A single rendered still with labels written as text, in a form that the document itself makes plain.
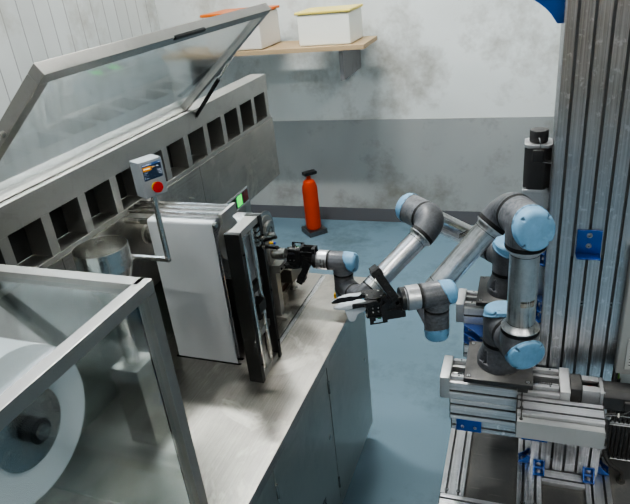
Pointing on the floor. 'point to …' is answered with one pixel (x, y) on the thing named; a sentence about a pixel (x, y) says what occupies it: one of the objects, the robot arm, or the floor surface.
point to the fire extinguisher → (311, 206)
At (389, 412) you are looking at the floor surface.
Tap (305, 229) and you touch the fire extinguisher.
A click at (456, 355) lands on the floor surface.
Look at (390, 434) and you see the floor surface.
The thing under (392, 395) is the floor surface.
